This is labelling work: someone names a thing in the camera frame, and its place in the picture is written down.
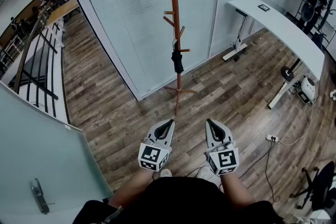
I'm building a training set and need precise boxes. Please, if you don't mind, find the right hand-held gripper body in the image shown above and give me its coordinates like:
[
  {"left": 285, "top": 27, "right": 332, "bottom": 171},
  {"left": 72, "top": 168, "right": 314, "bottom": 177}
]
[{"left": 204, "top": 138, "right": 239, "bottom": 176}]

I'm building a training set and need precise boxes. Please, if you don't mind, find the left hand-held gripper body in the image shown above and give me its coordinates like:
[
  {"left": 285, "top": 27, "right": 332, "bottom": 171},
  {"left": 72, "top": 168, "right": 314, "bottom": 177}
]
[{"left": 138, "top": 135, "right": 173, "bottom": 173}]

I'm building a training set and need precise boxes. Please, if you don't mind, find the black umbrella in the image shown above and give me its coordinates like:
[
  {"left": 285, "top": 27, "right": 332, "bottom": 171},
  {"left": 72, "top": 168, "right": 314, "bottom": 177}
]
[{"left": 171, "top": 39, "right": 185, "bottom": 74}]

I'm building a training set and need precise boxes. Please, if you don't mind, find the person's left forearm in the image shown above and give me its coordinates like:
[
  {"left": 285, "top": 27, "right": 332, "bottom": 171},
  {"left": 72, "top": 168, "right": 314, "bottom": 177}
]
[{"left": 109, "top": 167, "right": 154, "bottom": 209}]

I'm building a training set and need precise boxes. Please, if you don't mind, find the person's right forearm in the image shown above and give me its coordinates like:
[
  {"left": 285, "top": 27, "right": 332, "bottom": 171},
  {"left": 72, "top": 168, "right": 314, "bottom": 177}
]
[{"left": 219, "top": 173, "right": 257, "bottom": 209}]

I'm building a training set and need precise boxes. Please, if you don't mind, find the person's right white shoe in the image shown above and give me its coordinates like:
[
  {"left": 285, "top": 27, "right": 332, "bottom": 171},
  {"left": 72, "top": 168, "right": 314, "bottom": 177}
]
[{"left": 196, "top": 166, "right": 221, "bottom": 187}]

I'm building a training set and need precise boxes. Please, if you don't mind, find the person's black clothing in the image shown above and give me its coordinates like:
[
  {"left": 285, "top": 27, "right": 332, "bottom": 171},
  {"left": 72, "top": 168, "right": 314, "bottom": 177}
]
[{"left": 72, "top": 177, "right": 286, "bottom": 224}]

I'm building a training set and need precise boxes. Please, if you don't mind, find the black round stand base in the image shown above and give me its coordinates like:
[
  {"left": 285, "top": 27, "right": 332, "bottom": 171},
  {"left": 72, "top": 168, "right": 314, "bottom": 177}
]
[{"left": 280, "top": 58, "right": 301, "bottom": 79}]

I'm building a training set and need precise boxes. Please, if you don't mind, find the white rounded appliance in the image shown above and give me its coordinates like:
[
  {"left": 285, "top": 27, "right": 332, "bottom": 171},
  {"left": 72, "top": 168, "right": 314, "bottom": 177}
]
[{"left": 300, "top": 73, "right": 318, "bottom": 100}]

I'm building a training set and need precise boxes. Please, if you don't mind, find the black office chair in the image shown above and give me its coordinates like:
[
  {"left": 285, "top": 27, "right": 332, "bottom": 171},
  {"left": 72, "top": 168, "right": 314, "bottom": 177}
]
[{"left": 290, "top": 161, "right": 336, "bottom": 212}]

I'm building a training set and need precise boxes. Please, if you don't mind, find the frosted glass door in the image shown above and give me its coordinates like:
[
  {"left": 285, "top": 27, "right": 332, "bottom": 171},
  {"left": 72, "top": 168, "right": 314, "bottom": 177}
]
[{"left": 0, "top": 81, "right": 113, "bottom": 224}]

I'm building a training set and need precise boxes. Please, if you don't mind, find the white standing desk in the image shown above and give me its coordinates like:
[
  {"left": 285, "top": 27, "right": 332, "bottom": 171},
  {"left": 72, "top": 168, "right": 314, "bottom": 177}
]
[{"left": 222, "top": 0, "right": 326, "bottom": 110}]

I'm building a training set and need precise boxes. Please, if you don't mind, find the black metal railing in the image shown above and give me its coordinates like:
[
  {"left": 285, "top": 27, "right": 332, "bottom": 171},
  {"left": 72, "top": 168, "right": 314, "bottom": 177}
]
[{"left": 0, "top": 1, "right": 60, "bottom": 118}]

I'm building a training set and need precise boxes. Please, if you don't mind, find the round grey object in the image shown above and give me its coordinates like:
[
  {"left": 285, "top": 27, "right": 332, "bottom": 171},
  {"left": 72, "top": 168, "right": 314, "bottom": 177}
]
[{"left": 300, "top": 2, "right": 316, "bottom": 22}]

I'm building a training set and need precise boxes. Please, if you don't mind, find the long wooden counter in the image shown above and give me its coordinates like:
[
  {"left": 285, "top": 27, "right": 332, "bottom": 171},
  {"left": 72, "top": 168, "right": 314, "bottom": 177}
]
[{"left": 0, "top": 0, "right": 79, "bottom": 48}]

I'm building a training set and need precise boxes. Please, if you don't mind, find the black floor cable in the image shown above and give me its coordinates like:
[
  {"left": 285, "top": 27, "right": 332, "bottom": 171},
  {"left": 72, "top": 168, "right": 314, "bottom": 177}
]
[{"left": 237, "top": 138, "right": 281, "bottom": 202}]

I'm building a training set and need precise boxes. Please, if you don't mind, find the white power cable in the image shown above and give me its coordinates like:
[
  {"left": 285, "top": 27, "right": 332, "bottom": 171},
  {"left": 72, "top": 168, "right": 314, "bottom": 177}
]
[{"left": 277, "top": 104, "right": 314, "bottom": 146}]

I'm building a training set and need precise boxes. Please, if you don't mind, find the black desk cable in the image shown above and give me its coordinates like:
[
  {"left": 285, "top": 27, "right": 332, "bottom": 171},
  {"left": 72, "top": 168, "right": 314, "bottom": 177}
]
[{"left": 229, "top": 15, "right": 249, "bottom": 53}]

